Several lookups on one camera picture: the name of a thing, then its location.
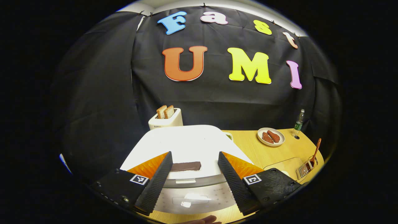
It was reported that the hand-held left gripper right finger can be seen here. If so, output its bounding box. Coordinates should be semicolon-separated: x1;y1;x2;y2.
218;152;302;216

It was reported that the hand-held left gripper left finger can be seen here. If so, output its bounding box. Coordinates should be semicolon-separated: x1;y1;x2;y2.
90;151;173;215

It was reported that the clear rice box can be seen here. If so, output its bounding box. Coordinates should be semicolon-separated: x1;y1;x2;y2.
263;157;308;184

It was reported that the white rice cooker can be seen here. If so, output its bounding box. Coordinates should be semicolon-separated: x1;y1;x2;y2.
120;125;254;215

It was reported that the metal wire chopstick holder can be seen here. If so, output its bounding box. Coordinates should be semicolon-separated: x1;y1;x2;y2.
296;155;319;180

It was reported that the brown wooden spoon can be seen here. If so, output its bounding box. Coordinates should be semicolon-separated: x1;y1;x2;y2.
306;138;322;171

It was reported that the white round plate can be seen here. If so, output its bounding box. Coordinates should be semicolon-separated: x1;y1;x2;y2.
257;128;285;147

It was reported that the white toaster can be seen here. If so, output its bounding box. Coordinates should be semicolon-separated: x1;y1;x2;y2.
148;108;183;130

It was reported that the clear plastic water bottle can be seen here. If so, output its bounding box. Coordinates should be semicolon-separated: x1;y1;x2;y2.
292;109;305;139

